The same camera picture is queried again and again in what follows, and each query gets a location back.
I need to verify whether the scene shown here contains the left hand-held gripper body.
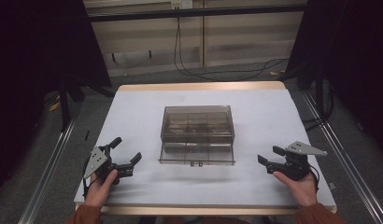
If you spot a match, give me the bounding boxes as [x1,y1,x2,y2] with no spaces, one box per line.
[83,145,135,186]

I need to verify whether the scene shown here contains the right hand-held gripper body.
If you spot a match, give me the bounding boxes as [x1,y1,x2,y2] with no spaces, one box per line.
[265,141,329,182]

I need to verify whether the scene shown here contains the person's right hand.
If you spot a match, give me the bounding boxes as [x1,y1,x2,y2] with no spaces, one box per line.
[272,170,319,208]

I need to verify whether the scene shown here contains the person's left hand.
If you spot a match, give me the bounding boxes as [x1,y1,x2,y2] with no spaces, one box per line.
[83,169,120,209]

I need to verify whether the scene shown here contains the white table mat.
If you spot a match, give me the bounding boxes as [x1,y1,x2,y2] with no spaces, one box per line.
[73,88,337,209]

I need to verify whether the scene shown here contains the black metal stand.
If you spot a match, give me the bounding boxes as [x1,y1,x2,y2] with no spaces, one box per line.
[58,74,73,133]
[296,60,326,132]

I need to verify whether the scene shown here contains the smoky clear plastic compartment box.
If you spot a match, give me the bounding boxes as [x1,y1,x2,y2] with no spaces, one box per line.
[158,105,236,167]

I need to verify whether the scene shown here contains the dark curtain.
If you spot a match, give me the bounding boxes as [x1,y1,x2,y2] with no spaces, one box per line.
[285,0,383,151]
[0,0,113,195]

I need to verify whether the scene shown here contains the black horizontal bar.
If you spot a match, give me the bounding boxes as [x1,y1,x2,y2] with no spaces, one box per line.
[86,3,307,23]

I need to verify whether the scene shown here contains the right hand-held gripper cable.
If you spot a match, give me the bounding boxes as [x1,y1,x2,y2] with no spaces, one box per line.
[308,164,321,191]

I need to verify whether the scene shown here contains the hand-held gripper cable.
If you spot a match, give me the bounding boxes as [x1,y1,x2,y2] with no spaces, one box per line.
[81,158,94,199]
[308,164,321,191]

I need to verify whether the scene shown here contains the left hand-held gripper cable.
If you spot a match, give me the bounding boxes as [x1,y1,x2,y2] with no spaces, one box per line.
[81,158,94,199]

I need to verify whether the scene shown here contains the metal floor rail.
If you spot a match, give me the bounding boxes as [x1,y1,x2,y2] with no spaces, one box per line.
[301,91,383,224]
[17,114,79,224]

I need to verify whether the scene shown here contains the black stand cable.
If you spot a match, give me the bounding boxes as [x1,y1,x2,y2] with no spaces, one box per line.
[305,77,335,132]

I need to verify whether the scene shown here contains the black floor cable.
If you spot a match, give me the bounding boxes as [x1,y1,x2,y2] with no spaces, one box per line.
[177,17,289,77]
[173,17,290,82]

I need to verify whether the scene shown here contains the white wall socket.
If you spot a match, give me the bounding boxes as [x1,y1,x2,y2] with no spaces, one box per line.
[170,0,193,10]

